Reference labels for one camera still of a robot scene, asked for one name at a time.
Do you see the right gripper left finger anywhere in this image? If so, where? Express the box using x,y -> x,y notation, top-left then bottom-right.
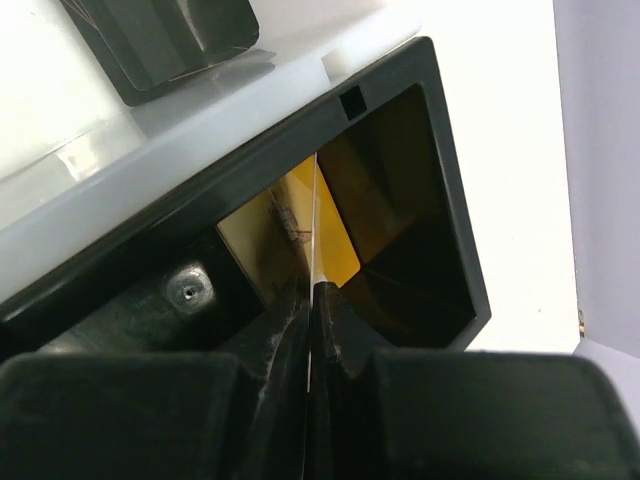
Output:
1,279 -> 311,479

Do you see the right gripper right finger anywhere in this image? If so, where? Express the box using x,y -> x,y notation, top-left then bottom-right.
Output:
312,282 -> 639,479

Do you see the gold card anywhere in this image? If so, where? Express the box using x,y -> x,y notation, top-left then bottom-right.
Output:
307,152 -> 318,394
217,155 -> 360,305

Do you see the gold card in bin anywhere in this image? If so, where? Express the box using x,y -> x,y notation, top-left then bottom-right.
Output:
217,155 -> 360,305

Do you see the black card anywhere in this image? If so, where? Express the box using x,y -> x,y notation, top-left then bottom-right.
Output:
61,0 -> 260,107

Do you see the black right bin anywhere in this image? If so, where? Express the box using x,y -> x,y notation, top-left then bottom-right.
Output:
1,37 -> 491,359

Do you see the white middle bin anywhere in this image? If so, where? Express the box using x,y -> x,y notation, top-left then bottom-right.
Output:
1,1 -> 421,299

